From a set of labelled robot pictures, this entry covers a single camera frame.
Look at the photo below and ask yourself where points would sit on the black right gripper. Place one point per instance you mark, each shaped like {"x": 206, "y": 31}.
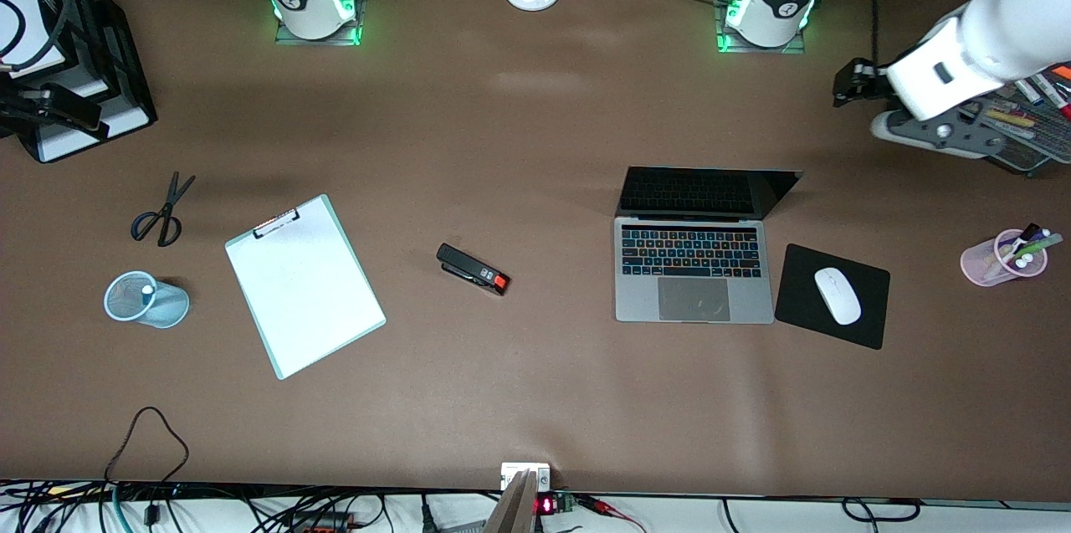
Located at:
{"x": 35, "y": 100}

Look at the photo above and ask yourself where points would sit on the blue marker with white end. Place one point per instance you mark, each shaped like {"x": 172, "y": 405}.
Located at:
{"x": 148, "y": 291}

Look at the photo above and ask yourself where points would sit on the silver laptop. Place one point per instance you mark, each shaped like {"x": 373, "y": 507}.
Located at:
{"x": 694, "y": 299}

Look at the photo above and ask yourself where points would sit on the blue and white marker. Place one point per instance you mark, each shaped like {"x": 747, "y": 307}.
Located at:
{"x": 1029, "y": 92}

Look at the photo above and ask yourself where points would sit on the red and white marker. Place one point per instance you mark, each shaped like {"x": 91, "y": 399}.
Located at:
{"x": 1053, "y": 96}

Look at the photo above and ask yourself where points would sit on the black stacked document tray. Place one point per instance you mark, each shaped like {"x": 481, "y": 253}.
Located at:
{"x": 125, "y": 89}

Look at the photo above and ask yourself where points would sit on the yellow highlighter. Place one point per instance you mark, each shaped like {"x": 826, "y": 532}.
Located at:
{"x": 1008, "y": 120}

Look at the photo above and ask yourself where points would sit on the metal mesh desk organizer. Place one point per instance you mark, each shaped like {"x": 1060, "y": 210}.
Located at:
{"x": 1025, "y": 152}

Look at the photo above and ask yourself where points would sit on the orange highlighter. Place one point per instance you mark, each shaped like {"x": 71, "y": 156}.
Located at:
{"x": 1061, "y": 73}

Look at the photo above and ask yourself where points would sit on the white computer mouse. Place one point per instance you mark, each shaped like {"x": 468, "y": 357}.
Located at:
{"x": 837, "y": 294}

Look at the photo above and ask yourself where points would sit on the pink mesh pen cup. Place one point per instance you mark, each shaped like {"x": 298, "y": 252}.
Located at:
{"x": 979, "y": 265}

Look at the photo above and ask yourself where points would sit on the light blue mesh cup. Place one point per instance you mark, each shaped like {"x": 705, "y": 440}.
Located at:
{"x": 167, "y": 311}

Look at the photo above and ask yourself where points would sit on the black mouse pad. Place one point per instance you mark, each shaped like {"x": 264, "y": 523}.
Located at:
{"x": 795, "y": 299}

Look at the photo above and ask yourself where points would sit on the black capped pen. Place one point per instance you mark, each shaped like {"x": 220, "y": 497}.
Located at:
{"x": 1032, "y": 229}

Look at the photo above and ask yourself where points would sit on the light green pen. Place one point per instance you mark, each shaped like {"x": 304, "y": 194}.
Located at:
{"x": 1046, "y": 243}

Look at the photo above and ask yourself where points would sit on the teal clipboard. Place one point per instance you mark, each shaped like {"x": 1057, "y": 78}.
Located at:
{"x": 329, "y": 204}

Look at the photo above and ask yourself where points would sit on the black stapler with red tip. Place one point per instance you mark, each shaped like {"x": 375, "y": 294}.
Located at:
{"x": 468, "y": 267}

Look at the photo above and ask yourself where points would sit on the orange terminal strip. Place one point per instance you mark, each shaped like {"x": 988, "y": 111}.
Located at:
{"x": 322, "y": 525}

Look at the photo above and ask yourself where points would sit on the red clip leads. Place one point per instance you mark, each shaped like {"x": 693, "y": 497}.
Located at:
{"x": 598, "y": 505}

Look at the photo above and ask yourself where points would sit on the small white box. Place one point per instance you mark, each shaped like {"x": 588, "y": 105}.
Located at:
{"x": 512, "y": 470}

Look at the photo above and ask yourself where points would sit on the red LED display module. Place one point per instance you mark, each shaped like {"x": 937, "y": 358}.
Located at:
{"x": 545, "y": 505}

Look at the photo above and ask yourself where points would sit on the white board with green frame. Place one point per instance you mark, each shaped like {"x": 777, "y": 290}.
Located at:
{"x": 318, "y": 307}

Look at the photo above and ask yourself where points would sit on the grey wooden post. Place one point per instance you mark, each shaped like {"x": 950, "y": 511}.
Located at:
{"x": 515, "y": 512}

